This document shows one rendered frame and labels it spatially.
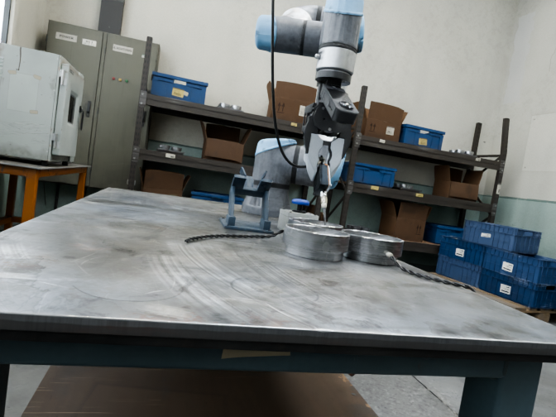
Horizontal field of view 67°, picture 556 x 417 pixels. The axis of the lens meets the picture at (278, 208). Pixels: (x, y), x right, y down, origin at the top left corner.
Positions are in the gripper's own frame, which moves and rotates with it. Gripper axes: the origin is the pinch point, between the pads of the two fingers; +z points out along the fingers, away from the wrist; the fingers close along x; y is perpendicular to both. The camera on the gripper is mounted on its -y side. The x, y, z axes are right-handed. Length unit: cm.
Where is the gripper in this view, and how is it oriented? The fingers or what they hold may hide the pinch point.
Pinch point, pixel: (321, 175)
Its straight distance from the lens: 83.9
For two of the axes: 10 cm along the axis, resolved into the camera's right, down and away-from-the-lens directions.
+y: -2.1, -1.0, 9.7
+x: -9.7, -1.3, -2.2
